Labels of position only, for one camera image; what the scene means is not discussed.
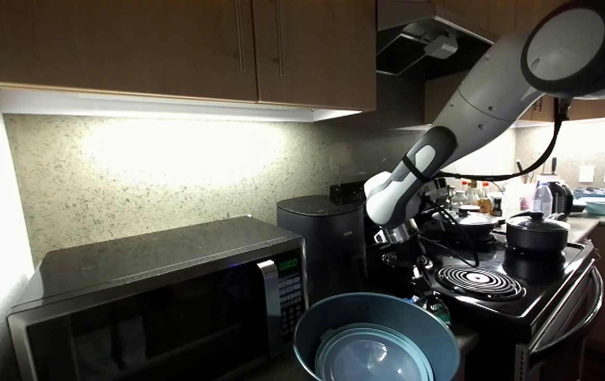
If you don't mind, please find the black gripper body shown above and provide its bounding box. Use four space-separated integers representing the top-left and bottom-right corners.
384 240 438 305

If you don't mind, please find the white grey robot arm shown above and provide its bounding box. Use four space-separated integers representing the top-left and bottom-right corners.
363 0 605 296

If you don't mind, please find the blue bowl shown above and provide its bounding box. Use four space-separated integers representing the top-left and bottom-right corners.
294 291 461 381

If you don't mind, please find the black frying pan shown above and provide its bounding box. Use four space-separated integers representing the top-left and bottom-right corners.
429 212 500 237

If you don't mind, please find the dark grey air fryer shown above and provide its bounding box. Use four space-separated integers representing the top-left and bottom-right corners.
276 195 366 300

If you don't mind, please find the black electric stove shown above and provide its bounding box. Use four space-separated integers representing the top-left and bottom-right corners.
414 220 603 381

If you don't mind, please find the black pot with lid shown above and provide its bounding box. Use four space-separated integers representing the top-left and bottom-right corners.
506 212 569 253

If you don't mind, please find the electric kettle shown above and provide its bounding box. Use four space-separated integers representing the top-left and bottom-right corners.
532 176 573 220

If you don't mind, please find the light blue dish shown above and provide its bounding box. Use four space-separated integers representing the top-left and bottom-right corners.
583 199 605 216

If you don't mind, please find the steel black microwave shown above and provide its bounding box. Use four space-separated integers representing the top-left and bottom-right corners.
5 216 309 381

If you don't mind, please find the range hood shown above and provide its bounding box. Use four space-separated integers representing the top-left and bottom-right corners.
376 17 493 81

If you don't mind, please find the wooden upper cabinet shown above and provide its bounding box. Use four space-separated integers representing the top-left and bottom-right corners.
0 0 376 112

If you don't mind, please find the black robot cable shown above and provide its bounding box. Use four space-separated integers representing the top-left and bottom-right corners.
414 97 573 271

